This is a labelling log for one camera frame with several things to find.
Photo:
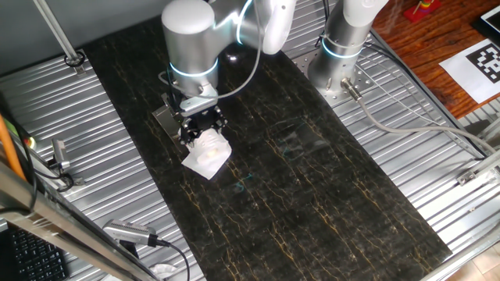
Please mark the red stacking toy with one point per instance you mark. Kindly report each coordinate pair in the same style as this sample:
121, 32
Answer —
422, 9

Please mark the black marble pattern mat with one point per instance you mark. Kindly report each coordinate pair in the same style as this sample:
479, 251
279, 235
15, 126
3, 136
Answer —
293, 175

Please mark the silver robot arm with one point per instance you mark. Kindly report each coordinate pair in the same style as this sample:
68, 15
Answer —
195, 39

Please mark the white toilet paper roll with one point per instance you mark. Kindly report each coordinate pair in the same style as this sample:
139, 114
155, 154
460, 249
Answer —
209, 156

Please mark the white paper with black marker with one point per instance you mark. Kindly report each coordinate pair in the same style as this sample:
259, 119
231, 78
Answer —
468, 74

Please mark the small camera on clamp mount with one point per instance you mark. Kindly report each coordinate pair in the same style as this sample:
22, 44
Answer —
60, 154

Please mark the silver metal pole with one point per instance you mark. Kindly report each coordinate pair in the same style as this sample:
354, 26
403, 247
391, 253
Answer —
58, 35

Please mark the black keyboard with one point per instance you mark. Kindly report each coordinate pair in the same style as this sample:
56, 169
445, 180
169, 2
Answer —
39, 257

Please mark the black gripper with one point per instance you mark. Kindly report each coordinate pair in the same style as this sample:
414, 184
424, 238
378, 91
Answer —
203, 121

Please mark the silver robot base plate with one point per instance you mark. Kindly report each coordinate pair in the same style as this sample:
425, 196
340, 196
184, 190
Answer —
332, 99

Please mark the white crumpled plastic bag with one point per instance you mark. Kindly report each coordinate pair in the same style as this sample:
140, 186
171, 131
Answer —
162, 270

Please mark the silver ribbed camera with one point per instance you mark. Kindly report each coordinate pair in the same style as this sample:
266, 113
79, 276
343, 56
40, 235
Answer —
129, 232

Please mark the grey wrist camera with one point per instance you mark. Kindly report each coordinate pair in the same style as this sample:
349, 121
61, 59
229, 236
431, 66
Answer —
197, 104

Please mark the orange pole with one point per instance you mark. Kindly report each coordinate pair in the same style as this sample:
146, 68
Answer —
8, 148

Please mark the aluminium frame beam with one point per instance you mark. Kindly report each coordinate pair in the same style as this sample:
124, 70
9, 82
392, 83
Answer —
58, 226

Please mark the dark tablet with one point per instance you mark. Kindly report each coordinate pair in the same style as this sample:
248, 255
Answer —
493, 19

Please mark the aluminium corner bracket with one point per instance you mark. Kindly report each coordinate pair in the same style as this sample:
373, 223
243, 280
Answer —
474, 173

